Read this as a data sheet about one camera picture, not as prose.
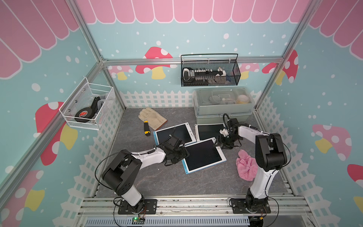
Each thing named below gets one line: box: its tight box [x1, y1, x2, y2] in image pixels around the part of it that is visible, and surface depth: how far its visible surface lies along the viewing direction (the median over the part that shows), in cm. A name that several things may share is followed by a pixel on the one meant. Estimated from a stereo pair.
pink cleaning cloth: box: [235, 148, 259, 182], surface depth 86 cm
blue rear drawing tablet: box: [153, 122, 197, 146], surface depth 108 cm
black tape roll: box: [74, 107, 93, 123], surface depth 70 cm
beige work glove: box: [138, 106, 168, 131], surface depth 115 cm
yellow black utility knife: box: [143, 118, 151, 137], surface depth 108 cm
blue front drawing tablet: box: [181, 137, 227, 175], surface depth 96 cm
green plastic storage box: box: [193, 86, 253, 124], surface depth 103 cm
